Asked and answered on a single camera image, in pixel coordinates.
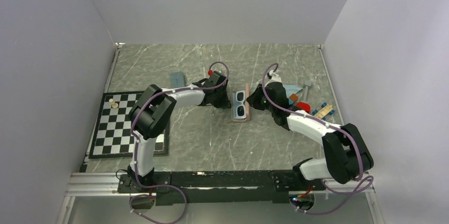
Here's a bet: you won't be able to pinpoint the blue cleaning cloth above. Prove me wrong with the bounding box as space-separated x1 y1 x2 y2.
231 92 247 121

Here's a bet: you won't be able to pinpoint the pink glasses case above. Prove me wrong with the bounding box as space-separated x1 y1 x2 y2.
231 84 250 122

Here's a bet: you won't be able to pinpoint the grey blue glasses case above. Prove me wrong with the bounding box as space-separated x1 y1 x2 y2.
169 71 186 88

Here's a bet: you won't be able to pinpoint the white frame sunglasses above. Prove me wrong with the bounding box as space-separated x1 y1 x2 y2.
234 91 246 119

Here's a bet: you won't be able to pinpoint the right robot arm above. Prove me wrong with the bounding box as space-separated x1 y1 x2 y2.
247 82 374 190

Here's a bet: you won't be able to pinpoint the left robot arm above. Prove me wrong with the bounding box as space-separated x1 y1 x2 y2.
128 70 231 192

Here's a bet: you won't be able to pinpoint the blue orange toy block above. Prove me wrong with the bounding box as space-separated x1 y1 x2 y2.
289 94 299 105

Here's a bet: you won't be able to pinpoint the red toy block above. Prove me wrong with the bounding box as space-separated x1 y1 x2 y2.
295 102 311 113

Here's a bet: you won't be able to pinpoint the grey toy hammer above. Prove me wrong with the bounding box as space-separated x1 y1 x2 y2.
302 80 312 102

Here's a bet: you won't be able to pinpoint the wooden toy car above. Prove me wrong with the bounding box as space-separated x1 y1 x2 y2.
312 102 335 121

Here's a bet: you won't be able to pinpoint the black white chessboard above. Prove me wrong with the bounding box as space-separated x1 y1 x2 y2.
88 90 172 160

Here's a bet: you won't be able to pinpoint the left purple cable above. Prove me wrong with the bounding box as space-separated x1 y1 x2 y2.
129 61 230 224

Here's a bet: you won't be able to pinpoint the purple cable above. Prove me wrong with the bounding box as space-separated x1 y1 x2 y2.
129 61 230 224
261 62 375 216

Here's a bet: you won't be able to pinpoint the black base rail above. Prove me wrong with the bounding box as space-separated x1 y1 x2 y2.
118 169 325 206

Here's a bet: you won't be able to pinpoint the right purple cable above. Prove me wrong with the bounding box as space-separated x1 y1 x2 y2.
261 62 375 216

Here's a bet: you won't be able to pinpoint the aluminium frame rail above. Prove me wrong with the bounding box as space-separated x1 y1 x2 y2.
65 172 374 197

